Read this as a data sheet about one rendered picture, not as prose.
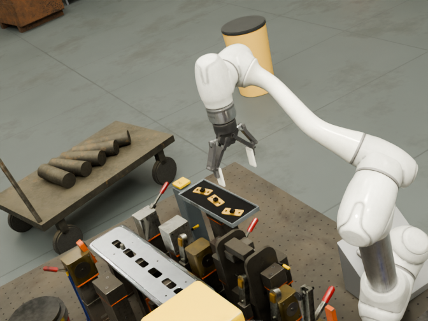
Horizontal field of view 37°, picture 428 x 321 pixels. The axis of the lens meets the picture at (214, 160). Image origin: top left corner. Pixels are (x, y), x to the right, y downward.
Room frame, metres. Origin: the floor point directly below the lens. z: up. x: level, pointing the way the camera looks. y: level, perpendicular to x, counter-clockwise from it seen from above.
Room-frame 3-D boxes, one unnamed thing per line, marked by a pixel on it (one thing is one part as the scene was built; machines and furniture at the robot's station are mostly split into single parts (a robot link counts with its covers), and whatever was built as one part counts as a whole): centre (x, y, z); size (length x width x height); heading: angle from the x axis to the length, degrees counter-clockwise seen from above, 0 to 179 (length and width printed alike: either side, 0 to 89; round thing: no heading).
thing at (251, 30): (5.75, -0.60, 0.34); 0.42 x 0.42 x 0.67
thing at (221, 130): (1.83, -0.06, 1.62); 0.08 x 0.07 x 0.09; 120
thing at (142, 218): (2.41, 0.35, 0.88); 0.12 x 0.07 x 0.36; 120
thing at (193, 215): (2.40, 0.16, 0.92); 0.08 x 0.08 x 0.44; 30
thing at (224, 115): (1.83, -0.06, 1.69); 0.09 x 0.09 x 0.06
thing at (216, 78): (1.84, -0.07, 1.80); 0.13 x 0.11 x 0.16; 150
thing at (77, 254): (2.22, 0.67, 0.88); 0.14 x 0.09 x 0.36; 120
